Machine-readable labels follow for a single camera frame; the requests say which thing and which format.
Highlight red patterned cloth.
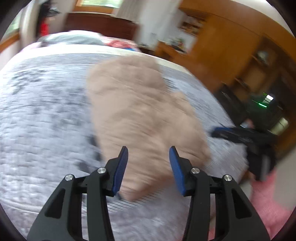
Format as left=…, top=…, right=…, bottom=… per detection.
left=106, top=39, right=140, bottom=52

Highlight large wooden wardrobe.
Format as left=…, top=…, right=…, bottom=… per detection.
left=176, top=1, right=295, bottom=152

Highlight grey pillow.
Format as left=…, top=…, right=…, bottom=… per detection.
left=38, top=30, right=107, bottom=46

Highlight dark wooden headboard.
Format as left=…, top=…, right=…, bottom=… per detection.
left=63, top=12, right=138, bottom=40

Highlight beige quilted jacket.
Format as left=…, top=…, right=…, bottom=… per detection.
left=86, top=55, right=211, bottom=201

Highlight grey quilted bedspread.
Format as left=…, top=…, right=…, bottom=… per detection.
left=0, top=53, right=249, bottom=241

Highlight hanging dark clothes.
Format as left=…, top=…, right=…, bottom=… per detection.
left=35, top=1, right=61, bottom=39

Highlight black television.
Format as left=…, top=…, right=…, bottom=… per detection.
left=218, top=89, right=247, bottom=126

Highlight wooden desk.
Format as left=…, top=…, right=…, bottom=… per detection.
left=154, top=41, right=188, bottom=63

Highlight pink fluffy cloth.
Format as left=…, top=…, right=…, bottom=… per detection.
left=208, top=170, right=295, bottom=241

